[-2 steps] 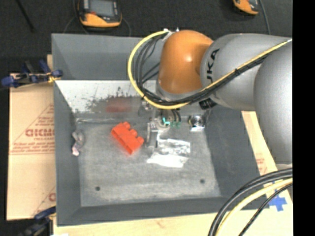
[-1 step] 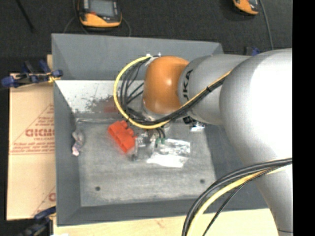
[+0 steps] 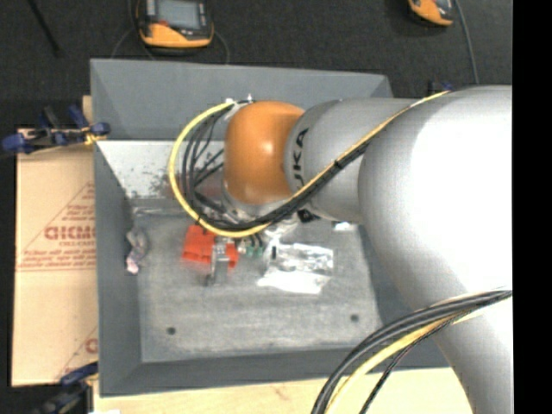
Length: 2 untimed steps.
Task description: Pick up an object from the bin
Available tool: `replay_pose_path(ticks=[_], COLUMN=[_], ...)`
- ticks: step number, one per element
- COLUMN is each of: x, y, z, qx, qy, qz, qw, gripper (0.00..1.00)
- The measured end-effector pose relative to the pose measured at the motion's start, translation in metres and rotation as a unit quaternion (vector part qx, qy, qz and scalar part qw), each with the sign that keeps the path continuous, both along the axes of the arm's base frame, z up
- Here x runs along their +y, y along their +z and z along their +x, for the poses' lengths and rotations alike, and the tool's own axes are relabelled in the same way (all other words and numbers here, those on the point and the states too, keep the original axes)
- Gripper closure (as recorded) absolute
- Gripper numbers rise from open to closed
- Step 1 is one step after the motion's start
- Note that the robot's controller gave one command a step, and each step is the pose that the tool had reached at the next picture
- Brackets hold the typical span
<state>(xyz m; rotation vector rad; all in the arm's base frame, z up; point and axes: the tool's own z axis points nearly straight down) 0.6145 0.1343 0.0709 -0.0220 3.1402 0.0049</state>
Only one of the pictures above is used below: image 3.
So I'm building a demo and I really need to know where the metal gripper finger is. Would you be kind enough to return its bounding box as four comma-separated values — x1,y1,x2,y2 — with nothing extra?
220,237,232,284
204,238,223,287

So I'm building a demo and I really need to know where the orange plastic block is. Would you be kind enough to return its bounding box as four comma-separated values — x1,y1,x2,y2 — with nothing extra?
180,223,240,270

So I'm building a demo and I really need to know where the grey metal bin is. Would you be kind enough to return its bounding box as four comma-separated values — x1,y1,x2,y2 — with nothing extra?
89,58,450,397

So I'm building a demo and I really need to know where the clear plastic packet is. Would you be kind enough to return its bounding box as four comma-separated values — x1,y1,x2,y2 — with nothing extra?
255,241,336,296

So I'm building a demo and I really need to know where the grey and pink small toy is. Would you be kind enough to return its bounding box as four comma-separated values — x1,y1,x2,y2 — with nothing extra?
123,225,151,276

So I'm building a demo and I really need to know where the brown cardboard board red print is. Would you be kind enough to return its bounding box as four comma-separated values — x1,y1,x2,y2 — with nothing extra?
9,126,100,388

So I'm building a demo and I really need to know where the black cylinder on white bracket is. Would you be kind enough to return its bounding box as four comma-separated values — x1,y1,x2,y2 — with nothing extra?
263,226,298,261

